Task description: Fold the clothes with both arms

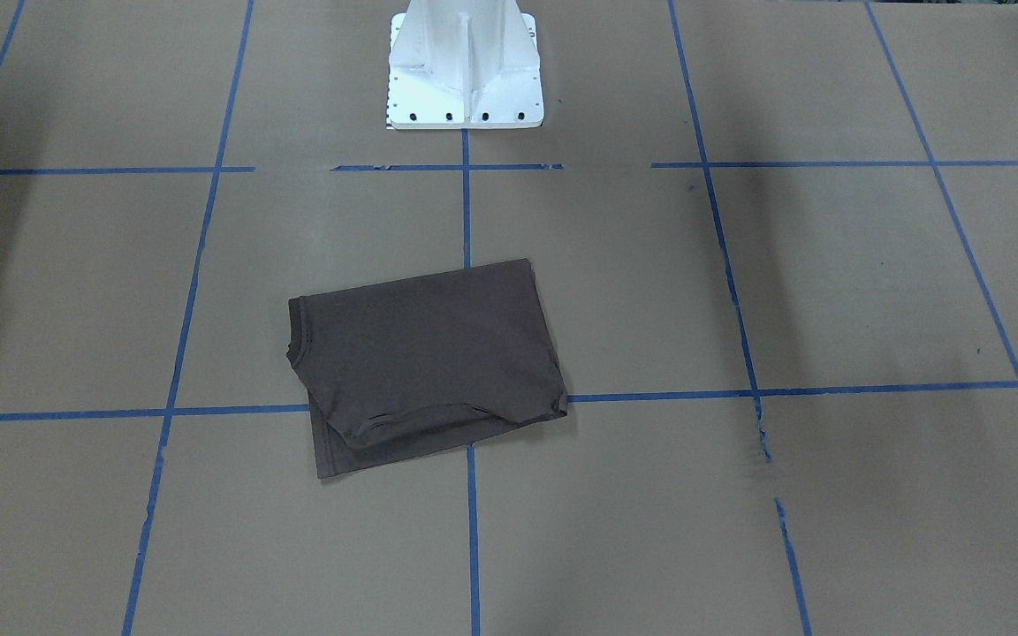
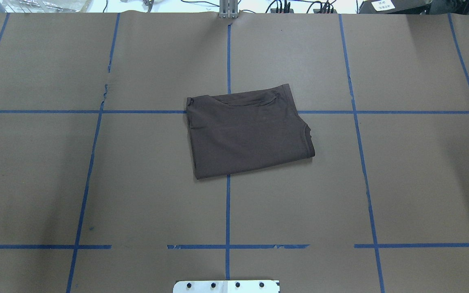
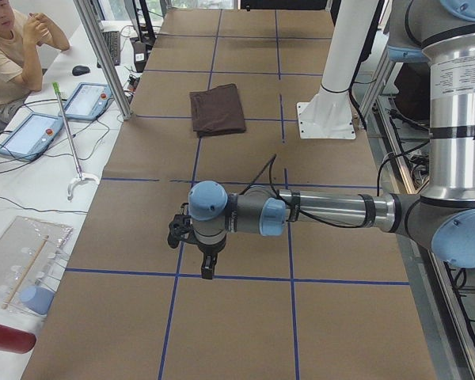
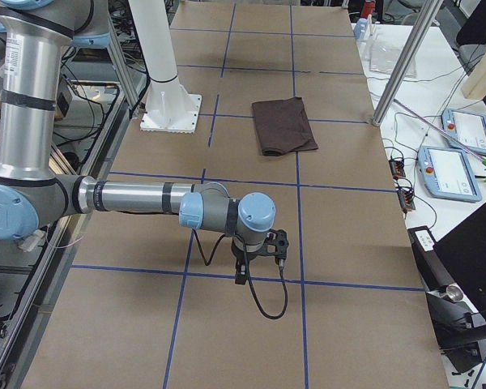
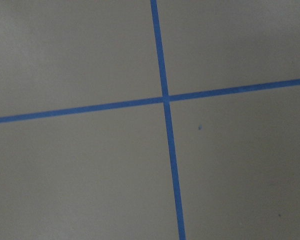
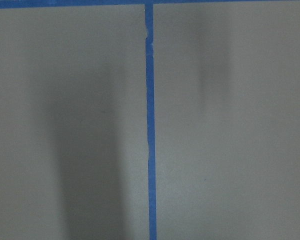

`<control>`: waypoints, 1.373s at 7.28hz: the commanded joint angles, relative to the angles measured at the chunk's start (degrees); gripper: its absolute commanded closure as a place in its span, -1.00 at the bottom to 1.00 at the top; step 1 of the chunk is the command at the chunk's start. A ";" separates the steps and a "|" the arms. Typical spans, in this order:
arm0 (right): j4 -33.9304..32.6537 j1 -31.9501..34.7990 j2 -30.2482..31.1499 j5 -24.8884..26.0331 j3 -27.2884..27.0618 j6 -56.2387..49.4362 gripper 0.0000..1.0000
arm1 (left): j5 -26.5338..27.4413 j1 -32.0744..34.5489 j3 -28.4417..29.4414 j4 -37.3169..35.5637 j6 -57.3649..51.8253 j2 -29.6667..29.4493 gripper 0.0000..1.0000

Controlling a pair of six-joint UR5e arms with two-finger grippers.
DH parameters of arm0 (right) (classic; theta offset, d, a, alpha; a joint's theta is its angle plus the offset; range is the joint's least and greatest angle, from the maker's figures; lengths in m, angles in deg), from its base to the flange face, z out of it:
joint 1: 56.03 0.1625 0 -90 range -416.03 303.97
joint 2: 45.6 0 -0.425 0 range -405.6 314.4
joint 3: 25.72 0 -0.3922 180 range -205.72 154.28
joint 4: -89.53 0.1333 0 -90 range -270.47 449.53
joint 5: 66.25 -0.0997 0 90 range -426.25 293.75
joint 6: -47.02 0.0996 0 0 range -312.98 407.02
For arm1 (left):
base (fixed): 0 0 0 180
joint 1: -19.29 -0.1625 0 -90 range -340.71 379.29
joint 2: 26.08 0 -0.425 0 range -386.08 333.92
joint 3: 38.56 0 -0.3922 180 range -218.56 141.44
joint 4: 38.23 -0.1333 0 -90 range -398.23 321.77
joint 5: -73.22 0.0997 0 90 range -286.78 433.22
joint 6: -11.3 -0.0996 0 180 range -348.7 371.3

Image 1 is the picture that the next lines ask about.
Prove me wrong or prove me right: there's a white camera pillar base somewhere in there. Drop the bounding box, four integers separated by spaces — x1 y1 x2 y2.
385 1 545 130

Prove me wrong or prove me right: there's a brown t-shirt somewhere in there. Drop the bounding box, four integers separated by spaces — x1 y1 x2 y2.
286 259 569 480

